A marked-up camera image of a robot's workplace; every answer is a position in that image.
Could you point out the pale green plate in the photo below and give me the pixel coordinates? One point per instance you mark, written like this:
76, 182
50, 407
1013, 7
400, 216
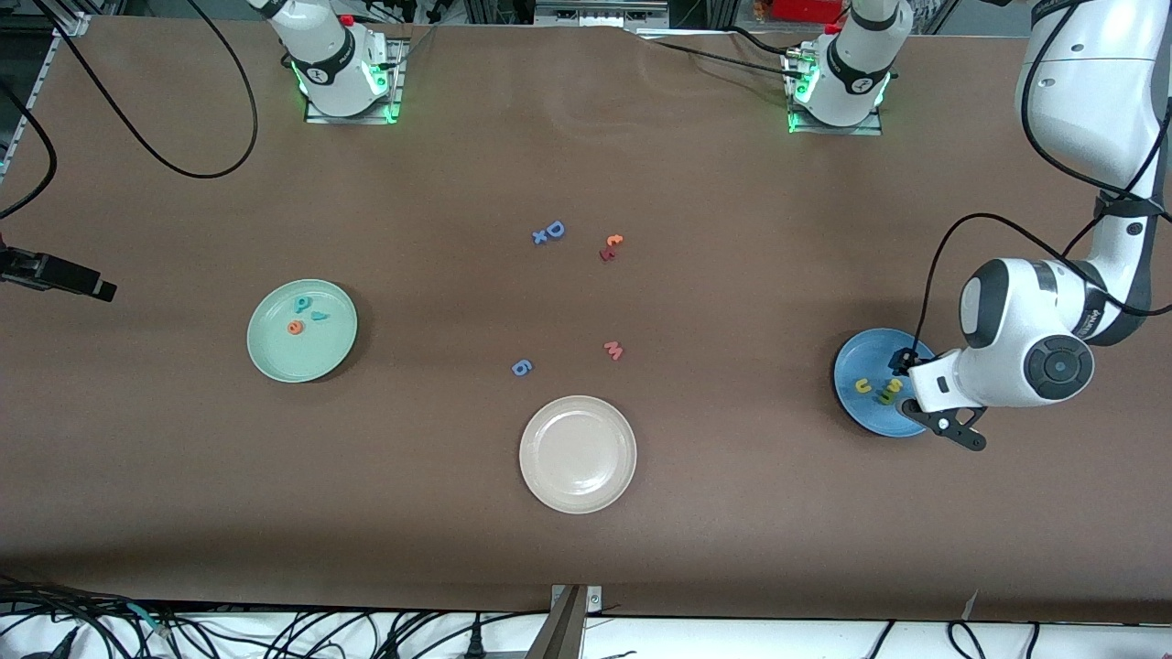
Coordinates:
302, 352

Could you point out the blue letter g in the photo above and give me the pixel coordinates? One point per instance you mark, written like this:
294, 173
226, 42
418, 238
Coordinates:
522, 368

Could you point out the beige plate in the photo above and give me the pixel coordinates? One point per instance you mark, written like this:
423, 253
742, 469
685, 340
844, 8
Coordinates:
578, 455

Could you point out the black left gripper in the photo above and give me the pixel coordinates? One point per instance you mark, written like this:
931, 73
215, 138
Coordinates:
904, 361

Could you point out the perforated metal rail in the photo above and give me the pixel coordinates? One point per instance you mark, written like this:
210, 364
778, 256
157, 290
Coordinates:
35, 87

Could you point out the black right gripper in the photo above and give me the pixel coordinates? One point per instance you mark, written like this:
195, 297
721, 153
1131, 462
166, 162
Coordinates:
41, 269

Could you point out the red box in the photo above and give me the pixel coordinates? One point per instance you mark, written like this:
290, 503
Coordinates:
806, 9

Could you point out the blue plate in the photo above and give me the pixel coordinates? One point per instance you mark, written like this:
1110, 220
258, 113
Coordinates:
861, 357

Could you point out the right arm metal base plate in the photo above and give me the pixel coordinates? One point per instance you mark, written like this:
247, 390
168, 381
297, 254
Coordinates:
352, 119

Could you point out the aluminium frame bar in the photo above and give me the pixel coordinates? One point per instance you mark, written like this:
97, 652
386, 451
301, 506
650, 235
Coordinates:
78, 20

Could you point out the aluminium profile post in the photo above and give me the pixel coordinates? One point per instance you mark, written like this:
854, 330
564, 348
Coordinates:
563, 631

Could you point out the blue letter D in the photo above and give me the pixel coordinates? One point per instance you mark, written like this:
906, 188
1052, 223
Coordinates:
555, 230

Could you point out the brown table mat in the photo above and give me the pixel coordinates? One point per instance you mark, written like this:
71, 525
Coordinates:
586, 137

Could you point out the grey metal box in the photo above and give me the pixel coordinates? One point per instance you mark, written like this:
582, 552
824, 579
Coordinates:
600, 11

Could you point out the red letter m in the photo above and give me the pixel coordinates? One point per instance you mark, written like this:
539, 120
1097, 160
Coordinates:
613, 350

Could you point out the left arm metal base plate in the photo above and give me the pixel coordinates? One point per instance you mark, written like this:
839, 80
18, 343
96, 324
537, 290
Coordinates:
833, 130

